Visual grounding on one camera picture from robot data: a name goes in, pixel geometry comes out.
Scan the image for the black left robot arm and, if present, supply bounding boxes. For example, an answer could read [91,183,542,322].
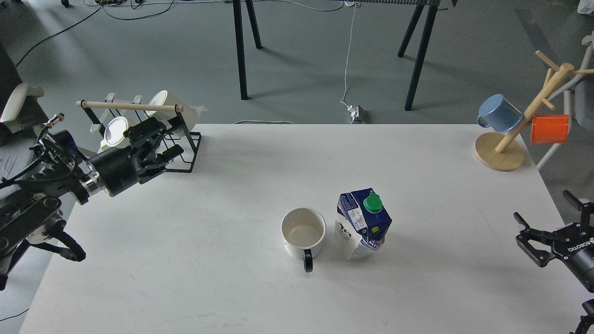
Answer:
[0,117,184,289]

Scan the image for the white mug on rack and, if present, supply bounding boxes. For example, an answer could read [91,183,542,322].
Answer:
[146,90,199,131]
[98,116,139,154]

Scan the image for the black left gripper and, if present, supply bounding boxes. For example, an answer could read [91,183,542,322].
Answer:
[77,117,184,204]

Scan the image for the white mug black handle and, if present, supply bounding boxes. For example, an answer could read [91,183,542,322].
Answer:
[281,207,327,273]

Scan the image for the white cable on floor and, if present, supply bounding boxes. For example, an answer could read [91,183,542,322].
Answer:
[340,0,362,108]

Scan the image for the black cable on floor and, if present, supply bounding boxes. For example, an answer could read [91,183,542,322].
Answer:
[16,0,177,65]

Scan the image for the black wire mug rack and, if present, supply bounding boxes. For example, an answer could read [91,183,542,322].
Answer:
[76,93,205,173]

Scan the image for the grey chair left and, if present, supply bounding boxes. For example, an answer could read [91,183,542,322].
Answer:
[0,83,89,186]

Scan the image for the blue white milk carton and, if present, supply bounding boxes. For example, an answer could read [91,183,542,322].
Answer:
[335,188,392,261]

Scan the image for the white mug on rack rear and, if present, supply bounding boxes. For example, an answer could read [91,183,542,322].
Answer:
[146,90,199,131]

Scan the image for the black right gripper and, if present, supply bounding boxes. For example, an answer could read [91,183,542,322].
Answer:
[513,190,594,293]

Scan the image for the wooden mug tree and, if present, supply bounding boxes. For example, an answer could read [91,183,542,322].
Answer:
[473,51,593,172]

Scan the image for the blue mug on tree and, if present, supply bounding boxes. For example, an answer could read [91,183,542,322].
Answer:
[477,94,523,134]

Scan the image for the black table legs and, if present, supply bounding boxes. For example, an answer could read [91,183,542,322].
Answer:
[397,0,441,111]
[232,0,263,101]

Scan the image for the black table legs left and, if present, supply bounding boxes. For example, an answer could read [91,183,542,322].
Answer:
[232,0,263,101]

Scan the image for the black table legs right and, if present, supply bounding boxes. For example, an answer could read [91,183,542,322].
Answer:
[397,0,441,111]

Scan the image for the orange mug on tree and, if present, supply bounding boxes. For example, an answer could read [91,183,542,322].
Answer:
[530,114,570,144]

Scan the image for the white mug on rack front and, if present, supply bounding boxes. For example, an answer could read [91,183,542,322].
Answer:
[98,116,139,154]

